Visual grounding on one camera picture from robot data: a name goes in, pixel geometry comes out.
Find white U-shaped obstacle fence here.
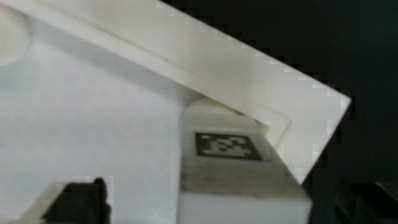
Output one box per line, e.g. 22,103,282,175
22,0,349,179

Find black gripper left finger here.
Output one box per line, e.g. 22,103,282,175
13,176,113,224

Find white table leg with tag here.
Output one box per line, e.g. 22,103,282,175
177,98,312,224

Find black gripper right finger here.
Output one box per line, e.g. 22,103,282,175
331,182,398,224

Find white square tabletop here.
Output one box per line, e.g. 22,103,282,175
0,0,202,224

